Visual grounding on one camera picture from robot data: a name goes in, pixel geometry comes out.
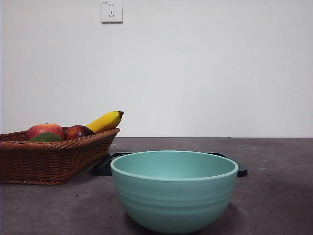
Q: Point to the teal ribbed bowl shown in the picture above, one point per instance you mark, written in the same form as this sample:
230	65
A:
173	200

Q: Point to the green avocado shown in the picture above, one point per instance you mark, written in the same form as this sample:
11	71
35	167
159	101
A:
46	138

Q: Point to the yellow banana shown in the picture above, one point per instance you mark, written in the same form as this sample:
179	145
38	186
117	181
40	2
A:
105	121

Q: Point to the black rectangular tray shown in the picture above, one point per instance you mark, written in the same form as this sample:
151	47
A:
102	167

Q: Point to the small dark red apple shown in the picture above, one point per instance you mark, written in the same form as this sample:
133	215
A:
78	132

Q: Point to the large red apple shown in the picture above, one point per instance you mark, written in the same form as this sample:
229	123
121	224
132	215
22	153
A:
45	129

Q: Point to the brown wicker basket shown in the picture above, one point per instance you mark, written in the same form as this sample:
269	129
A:
49	161

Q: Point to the white wall power socket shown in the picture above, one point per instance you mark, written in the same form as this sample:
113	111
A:
112	12

